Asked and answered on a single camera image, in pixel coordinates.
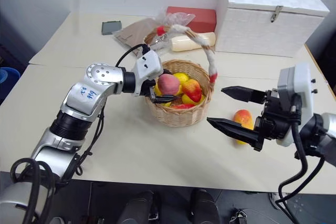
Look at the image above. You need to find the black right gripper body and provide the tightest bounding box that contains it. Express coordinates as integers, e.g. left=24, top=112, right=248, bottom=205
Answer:
left=253, top=88, right=301, bottom=141

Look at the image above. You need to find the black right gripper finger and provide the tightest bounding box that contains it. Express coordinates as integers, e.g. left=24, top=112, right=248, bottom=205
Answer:
left=206, top=116, right=264, bottom=152
left=220, top=86, right=266, bottom=104

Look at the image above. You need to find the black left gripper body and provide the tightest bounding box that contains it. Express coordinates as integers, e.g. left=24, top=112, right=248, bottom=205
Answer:
left=135, top=77, right=158, bottom=99

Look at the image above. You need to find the pink peach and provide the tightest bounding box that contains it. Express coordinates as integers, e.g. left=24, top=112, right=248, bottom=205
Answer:
left=157, top=73, right=181, bottom=95

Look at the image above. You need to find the small yellow fruit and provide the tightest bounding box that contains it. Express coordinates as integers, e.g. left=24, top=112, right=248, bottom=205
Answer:
left=153, top=83, right=165, bottom=98

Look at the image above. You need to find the yellow lemon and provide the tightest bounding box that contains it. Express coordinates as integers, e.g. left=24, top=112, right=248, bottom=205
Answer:
left=172, top=72, right=190, bottom=95

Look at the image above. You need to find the red and yellow mango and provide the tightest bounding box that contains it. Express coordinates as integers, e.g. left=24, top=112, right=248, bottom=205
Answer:
left=233, top=109, right=255, bottom=145
left=181, top=79, right=203, bottom=103

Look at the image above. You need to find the cream cylindrical roll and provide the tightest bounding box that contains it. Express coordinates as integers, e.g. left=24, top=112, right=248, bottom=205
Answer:
left=170, top=31, right=217, bottom=52

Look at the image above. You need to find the brown paper bag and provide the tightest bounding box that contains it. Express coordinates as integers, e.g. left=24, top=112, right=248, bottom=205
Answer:
left=112, top=18, right=164, bottom=57

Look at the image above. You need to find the clear plastic bag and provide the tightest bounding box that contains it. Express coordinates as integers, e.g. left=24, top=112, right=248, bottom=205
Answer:
left=154, top=7, right=196, bottom=52

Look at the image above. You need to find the red cardboard box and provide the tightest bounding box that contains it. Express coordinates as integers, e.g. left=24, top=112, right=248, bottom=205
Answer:
left=166, top=6, right=217, bottom=34

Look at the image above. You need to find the large white lidded box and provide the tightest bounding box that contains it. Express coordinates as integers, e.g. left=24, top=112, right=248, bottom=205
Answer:
left=214, top=0, right=330, bottom=58

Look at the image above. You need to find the dark grey small box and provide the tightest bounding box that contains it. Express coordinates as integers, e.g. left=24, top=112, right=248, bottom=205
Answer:
left=101, top=20, right=123, bottom=36

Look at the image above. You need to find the dark rounded shape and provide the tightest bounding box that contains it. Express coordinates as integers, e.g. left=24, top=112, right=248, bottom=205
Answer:
left=190, top=188, right=222, bottom=224
left=115, top=189, right=161, bottom=224

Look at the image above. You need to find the metal box latch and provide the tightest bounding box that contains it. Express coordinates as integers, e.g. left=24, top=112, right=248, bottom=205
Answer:
left=270, top=5, right=284, bottom=23

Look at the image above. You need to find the blue round container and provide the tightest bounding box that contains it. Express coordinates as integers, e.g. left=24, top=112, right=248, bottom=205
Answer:
left=0, top=67, right=22, bottom=89

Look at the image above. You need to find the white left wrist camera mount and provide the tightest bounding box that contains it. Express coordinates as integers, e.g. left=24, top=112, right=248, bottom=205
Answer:
left=130, top=49, right=164, bottom=97

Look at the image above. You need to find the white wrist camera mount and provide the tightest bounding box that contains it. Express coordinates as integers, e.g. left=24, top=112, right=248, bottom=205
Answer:
left=275, top=62, right=317, bottom=147
left=130, top=49, right=164, bottom=97

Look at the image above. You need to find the wicker basket with wrapped handle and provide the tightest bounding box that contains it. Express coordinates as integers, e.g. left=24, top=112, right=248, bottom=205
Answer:
left=143, top=24, right=219, bottom=128

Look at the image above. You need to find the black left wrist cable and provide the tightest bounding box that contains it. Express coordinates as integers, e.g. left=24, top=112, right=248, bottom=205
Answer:
left=114, top=43, right=151, bottom=68

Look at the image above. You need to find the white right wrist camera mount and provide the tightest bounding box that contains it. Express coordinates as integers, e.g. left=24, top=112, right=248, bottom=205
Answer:
left=275, top=62, right=317, bottom=147

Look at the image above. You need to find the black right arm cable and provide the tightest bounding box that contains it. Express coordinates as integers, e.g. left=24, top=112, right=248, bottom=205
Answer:
left=277, top=104, right=327, bottom=224

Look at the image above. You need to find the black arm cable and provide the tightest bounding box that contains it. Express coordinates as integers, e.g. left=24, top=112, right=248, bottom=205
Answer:
left=277, top=104, right=327, bottom=224
left=75, top=103, right=107, bottom=177

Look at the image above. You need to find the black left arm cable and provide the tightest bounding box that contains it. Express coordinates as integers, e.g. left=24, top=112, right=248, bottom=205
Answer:
left=75, top=103, right=107, bottom=177

